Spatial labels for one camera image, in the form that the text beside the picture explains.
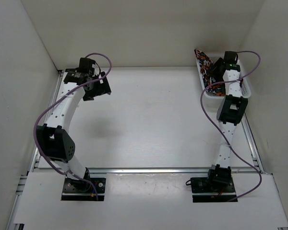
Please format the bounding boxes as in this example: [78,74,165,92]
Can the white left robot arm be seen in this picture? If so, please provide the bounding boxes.
[34,69,111,193]

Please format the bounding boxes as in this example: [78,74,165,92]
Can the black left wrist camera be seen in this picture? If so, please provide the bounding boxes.
[77,57,96,73]

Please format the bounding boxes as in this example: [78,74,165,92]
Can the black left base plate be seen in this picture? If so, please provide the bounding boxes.
[61,177,106,202]

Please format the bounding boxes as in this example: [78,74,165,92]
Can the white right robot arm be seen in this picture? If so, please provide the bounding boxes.
[206,59,248,192]

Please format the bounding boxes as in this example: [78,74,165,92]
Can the white plastic basket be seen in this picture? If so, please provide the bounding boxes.
[196,53,251,102]

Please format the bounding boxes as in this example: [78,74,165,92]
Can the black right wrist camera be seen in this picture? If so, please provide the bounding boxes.
[223,51,238,69]

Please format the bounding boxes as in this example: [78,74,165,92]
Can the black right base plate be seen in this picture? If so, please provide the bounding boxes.
[185,177,238,203]

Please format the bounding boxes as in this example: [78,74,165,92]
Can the orange camouflage shorts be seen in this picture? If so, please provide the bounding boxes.
[194,49,226,96]

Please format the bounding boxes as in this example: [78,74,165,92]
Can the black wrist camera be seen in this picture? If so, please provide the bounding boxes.
[77,57,96,73]
[223,51,238,69]

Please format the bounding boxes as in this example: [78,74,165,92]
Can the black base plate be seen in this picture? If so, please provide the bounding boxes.
[185,177,238,203]
[61,177,106,202]

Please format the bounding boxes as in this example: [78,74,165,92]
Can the aluminium table frame rail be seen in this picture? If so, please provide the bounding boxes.
[11,67,288,230]

